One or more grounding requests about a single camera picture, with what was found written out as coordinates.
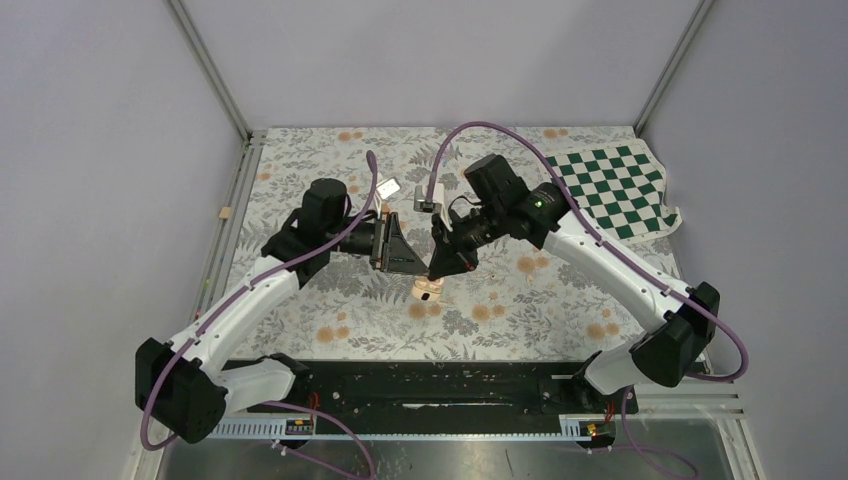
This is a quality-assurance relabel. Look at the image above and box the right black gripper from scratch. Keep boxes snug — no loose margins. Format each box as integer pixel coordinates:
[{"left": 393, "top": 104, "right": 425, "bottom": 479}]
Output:
[{"left": 429, "top": 200, "right": 507, "bottom": 280}]

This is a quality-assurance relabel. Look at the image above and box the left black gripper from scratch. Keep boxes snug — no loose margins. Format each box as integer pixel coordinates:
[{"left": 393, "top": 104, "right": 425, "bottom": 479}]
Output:
[{"left": 326, "top": 211, "right": 430, "bottom": 276}]

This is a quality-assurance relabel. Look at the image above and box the beige earbud charging case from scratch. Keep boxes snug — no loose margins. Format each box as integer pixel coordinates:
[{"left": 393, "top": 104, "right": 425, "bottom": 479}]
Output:
[{"left": 410, "top": 276, "right": 444, "bottom": 302}]

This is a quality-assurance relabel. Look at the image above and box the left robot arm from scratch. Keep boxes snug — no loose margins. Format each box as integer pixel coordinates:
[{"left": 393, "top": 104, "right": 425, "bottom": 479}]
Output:
[{"left": 135, "top": 178, "right": 428, "bottom": 450}]

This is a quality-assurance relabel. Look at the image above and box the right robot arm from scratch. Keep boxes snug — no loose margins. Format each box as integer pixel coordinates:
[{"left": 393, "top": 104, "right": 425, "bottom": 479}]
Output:
[{"left": 416, "top": 155, "right": 720, "bottom": 412}]

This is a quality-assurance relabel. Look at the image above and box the floral patterned table mat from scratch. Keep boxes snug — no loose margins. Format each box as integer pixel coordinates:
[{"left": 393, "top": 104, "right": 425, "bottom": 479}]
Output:
[{"left": 228, "top": 126, "right": 678, "bottom": 361}]

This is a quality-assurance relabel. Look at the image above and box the green white checkerboard sheet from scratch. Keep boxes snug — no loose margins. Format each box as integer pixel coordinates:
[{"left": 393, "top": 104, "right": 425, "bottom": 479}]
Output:
[{"left": 547, "top": 139, "right": 683, "bottom": 244}]

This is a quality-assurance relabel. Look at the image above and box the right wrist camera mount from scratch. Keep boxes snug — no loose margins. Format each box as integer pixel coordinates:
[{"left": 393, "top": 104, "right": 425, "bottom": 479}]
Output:
[{"left": 413, "top": 183, "right": 452, "bottom": 231}]

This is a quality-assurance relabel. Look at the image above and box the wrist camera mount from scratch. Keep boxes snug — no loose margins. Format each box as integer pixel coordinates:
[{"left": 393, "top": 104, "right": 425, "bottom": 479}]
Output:
[
  {"left": 373, "top": 178, "right": 402, "bottom": 217},
  {"left": 413, "top": 183, "right": 452, "bottom": 231}
]

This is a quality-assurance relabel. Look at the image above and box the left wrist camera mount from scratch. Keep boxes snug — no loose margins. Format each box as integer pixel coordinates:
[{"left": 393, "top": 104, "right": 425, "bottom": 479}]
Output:
[{"left": 373, "top": 178, "right": 402, "bottom": 217}]

